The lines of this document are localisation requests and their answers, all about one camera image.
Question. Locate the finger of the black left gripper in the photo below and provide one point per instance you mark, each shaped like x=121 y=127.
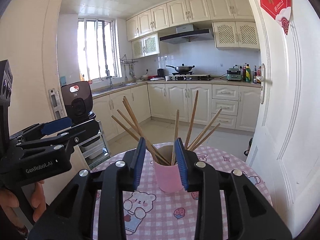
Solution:
x=56 y=126
x=78 y=134

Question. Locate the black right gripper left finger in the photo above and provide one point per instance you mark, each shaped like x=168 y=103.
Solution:
x=71 y=214

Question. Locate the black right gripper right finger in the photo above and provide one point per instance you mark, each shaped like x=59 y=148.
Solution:
x=249 y=214

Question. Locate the kitchen faucet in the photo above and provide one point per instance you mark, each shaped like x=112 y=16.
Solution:
x=109 y=77

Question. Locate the white kitchen door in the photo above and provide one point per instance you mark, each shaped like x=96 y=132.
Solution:
x=285 y=147

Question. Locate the kitchen window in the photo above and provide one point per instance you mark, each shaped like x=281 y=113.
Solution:
x=98 y=50

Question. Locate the person left hand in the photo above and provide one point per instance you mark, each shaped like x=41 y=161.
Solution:
x=9 y=201

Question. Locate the metal storage rack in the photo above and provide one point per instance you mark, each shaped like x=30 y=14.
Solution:
x=95 y=150

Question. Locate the dark brown air fryer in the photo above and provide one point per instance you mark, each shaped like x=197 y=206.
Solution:
x=78 y=101

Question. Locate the wooden chopstick in cup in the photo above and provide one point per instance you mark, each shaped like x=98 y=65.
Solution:
x=126 y=129
x=140 y=132
x=207 y=136
x=204 y=131

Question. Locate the pink checkered tablecloth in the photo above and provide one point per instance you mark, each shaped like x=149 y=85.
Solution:
x=173 y=215

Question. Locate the pink chopstick holder cup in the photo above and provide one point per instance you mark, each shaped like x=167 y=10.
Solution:
x=167 y=176

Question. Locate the cream lower cabinets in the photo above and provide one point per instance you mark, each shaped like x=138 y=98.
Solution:
x=160 y=100

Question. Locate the cream cabinets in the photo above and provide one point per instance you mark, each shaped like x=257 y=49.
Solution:
x=160 y=100
x=231 y=21

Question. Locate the black kettle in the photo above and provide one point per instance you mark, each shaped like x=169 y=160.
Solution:
x=160 y=72

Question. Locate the black gas stove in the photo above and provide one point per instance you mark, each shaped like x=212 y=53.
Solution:
x=188 y=77

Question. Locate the wok on stove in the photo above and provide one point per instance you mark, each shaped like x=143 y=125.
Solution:
x=182 y=69

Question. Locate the green electric cooker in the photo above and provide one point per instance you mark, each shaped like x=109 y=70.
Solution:
x=234 y=74

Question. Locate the green bottle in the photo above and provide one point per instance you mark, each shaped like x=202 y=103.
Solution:
x=248 y=74

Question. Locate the dark sauce bottle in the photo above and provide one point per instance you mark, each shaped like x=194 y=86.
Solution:
x=255 y=75

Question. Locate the black range hood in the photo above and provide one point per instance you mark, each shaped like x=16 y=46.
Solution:
x=188 y=36

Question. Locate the cream upper cabinets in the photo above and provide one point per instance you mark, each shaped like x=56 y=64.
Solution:
x=231 y=21

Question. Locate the door frame strike plate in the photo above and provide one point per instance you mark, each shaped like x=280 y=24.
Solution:
x=56 y=104

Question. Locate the silver door handle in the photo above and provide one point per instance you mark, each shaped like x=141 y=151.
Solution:
x=266 y=83

